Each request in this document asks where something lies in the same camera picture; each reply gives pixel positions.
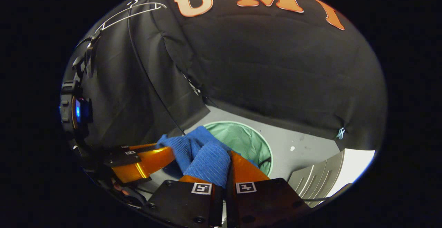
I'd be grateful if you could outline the black backdrop cloth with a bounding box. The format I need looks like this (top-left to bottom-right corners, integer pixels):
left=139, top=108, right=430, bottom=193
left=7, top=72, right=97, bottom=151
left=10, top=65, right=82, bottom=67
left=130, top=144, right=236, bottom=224
left=64, top=0, right=387, bottom=152

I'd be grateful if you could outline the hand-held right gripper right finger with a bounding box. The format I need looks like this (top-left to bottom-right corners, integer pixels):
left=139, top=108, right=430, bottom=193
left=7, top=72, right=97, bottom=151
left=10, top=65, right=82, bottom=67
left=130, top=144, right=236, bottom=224
left=225, top=150, right=312, bottom=228

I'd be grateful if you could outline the blue corduroy jacket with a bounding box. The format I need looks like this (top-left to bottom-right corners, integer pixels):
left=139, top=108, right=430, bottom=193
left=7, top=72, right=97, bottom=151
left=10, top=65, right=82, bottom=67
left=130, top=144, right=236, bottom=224
left=155, top=125, right=259, bottom=189

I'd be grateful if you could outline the green laundry hamper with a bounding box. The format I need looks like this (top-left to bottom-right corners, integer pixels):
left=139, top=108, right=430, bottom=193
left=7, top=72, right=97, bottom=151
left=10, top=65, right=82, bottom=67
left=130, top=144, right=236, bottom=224
left=203, top=121, right=274, bottom=177

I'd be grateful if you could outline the grey ribbed board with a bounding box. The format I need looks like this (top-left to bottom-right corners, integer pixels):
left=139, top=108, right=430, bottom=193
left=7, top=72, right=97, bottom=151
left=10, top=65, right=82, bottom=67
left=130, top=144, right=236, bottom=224
left=288, top=149, right=376, bottom=208

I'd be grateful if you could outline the white clothes hanger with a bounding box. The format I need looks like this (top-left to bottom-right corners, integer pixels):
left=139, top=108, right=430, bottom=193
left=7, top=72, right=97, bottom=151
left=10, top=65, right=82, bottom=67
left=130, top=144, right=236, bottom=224
left=95, top=0, right=167, bottom=32

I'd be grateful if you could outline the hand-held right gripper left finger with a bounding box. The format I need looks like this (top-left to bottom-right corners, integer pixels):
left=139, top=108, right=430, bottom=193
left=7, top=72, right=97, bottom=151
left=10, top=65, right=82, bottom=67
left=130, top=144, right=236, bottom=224
left=144, top=175, right=225, bottom=228

